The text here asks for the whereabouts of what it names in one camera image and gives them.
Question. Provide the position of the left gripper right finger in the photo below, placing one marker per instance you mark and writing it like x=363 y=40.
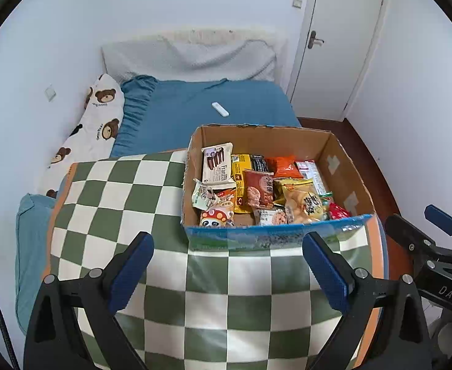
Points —
x=401 y=339

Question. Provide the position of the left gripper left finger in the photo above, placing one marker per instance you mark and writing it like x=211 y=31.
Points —
x=54 y=339

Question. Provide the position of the watermelon candy bag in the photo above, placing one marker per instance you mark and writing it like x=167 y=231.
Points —
x=332 y=211

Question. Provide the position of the small green white snack packet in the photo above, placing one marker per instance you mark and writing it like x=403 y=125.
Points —
x=206 y=195

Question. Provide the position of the yellow rice cracker bag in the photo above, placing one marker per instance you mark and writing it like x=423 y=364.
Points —
x=302 y=202

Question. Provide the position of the Franzzi chocolate cookie packet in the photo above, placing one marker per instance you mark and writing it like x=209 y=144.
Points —
x=217 y=164

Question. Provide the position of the red brown snack packet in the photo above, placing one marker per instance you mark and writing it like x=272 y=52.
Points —
x=259 y=189

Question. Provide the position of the panda mushroom snack packet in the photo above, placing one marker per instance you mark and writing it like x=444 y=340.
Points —
x=221 y=213

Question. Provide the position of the red white wafer packet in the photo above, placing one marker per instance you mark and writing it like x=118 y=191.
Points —
x=309 y=170

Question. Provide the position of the green white checkered blanket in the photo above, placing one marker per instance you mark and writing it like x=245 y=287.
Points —
x=190 y=309

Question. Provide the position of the oat cookie packet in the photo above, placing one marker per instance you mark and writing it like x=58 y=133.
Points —
x=268 y=217

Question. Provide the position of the bear print pillow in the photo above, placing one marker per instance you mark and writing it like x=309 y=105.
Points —
x=94 y=135

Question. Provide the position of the cardboard box with blue print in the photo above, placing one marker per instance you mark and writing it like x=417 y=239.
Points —
x=337 y=170

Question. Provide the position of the orange snack packet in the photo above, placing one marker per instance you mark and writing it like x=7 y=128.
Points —
x=283 y=167

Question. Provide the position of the blue bed sheet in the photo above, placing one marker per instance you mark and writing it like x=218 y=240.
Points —
x=158 y=115

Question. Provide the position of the yellow snack packet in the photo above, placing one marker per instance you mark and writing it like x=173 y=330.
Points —
x=240 y=163

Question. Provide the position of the black snack packet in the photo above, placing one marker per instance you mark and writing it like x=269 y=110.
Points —
x=258 y=163

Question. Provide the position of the white remote control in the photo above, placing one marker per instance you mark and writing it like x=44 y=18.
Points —
x=220 y=109

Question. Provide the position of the white padded headboard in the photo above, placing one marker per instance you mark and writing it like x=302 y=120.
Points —
x=199 y=55

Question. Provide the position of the white door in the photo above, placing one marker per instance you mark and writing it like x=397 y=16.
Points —
x=325 y=79

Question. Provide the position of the wall socket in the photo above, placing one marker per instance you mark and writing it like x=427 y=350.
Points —
x=50 y=93

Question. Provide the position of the door handle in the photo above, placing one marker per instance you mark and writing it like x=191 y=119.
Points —
x=314 y=40

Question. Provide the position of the wall light switch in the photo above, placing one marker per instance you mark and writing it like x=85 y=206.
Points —
x=297 y=3

